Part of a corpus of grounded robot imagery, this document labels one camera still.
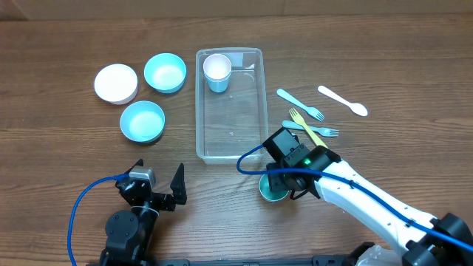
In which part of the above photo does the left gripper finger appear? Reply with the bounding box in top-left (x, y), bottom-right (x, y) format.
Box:
top-left (170, 163), bottom-right (187, 205)
top-left (127, 159), bottom-right (144, 174)

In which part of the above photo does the yellow plastic fork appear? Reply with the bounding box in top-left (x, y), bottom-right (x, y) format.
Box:
top-left (289, 108), bottom-right (327, 148)

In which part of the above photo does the teal cup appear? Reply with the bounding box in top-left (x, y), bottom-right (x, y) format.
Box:
top-left (259, 174), bottom-right (289, 202)

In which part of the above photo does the light blue bowl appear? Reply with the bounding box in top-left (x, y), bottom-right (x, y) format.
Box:
top-left (119, 100), bottom-right (166, 143)

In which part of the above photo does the white bowl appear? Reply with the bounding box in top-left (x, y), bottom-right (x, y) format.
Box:
top-left (94, 64), bottom-right (138, 105)

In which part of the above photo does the white plastic spoon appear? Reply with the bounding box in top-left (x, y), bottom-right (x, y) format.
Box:
top-left (317, 86), bottom-right (369, 117)

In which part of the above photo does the teal bowl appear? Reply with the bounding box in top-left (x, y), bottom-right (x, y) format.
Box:
top-left (144, 53), bottom-right (187, 94)

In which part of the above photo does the blue cup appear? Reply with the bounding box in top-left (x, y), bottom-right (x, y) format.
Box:
top-left (206, 78), bottom-right (230, 93)

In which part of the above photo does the white cup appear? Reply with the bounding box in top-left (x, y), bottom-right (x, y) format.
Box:
top-left (203, 53), bottom-right (232, 82)

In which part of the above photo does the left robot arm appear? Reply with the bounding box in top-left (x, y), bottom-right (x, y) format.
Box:
top-left (100, 159), bottom-right (187, 265)

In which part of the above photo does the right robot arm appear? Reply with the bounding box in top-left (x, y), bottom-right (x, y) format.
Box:
top-left (262, 128), bottom-right (472, 265)

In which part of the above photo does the clear plastic container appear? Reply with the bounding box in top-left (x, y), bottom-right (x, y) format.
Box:
top-left (195, 47), bottom-right (269, 165)

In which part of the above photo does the light blue fork lower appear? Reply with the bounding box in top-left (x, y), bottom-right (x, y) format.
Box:
top-left (282, 120), bottom-right (339, 137)

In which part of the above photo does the light blue fork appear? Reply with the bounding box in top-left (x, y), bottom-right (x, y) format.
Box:
top-left (276, 89), bottom-right (325, 121)
top-left (282, 120), bottom-right (339, 137)

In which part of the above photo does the light blue fork upper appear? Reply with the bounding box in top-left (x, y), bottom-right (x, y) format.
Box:
top-left (276, 89), bottom-right (325, 121)

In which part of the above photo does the left blue cable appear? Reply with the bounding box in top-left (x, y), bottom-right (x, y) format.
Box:
top-left (67, 174), bottom-right (129, 266)

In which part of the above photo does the blue cable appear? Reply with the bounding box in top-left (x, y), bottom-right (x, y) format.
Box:
top-left (67, 174), bottom-right (129, 266)
top-left (236, 143), bottom-right (473, 256)

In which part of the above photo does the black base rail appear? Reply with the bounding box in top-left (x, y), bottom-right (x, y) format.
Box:
top-left (92, 255), bottom-right (357, 266)

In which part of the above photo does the right blue cable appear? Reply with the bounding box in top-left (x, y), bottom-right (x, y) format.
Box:
top-left (236, 143), bottom-right (473, 256)

